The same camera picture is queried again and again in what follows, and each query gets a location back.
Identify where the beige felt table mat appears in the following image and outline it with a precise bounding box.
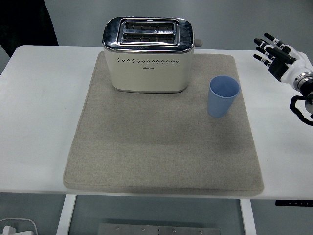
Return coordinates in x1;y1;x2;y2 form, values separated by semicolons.
63;52;265;196

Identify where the small white block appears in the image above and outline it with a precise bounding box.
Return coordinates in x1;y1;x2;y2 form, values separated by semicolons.
1;225;17;235

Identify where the blue ribbed plastic cup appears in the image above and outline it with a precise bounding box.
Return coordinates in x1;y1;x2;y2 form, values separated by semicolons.
207;75;241;118

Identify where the cream and chrome toaster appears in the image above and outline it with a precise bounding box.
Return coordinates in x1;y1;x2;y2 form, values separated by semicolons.
102;16;203;94

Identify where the black table control panel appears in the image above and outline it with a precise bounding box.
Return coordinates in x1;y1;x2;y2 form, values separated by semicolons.
275;200;313;207

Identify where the grey metal plate with screws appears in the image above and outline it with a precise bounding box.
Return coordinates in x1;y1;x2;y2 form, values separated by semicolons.
97;223;221;235

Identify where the person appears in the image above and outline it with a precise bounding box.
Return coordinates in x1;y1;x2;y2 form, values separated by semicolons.
0;0;59;58

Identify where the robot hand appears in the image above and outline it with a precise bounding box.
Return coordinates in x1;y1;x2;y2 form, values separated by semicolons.
253;32;313;85

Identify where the white table leg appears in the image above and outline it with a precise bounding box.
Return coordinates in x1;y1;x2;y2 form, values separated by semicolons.
239;198;257;235
55;195;77;235

